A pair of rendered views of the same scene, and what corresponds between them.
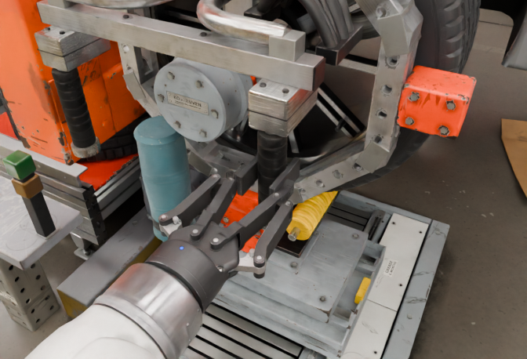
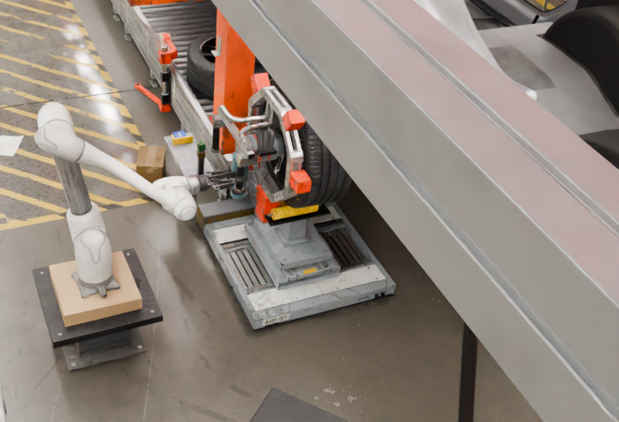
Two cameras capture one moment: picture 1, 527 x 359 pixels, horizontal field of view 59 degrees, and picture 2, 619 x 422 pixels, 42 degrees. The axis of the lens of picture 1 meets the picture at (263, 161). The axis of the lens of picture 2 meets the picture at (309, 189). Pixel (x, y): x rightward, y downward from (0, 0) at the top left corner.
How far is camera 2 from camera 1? 329 cm
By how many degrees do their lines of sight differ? 26
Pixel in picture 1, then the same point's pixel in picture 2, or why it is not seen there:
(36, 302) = not seen: hidden behind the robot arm
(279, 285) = (274, 246)
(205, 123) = not seen: hidden behind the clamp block
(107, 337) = (181, 179)
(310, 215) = (279, 211)
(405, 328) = (319, 299)
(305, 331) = (272, 269)
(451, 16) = (310, 159)
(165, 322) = (191, 183)
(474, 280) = (383, 314)
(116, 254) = (229, 205)
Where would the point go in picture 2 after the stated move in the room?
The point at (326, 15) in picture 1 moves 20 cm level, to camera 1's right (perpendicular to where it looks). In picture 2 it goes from (262, 144) to (297, 162)
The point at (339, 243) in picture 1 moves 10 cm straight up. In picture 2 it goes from (315, 248) to (317, 234)
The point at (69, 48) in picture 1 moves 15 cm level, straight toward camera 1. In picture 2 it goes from (217, 123) to (207, 138)
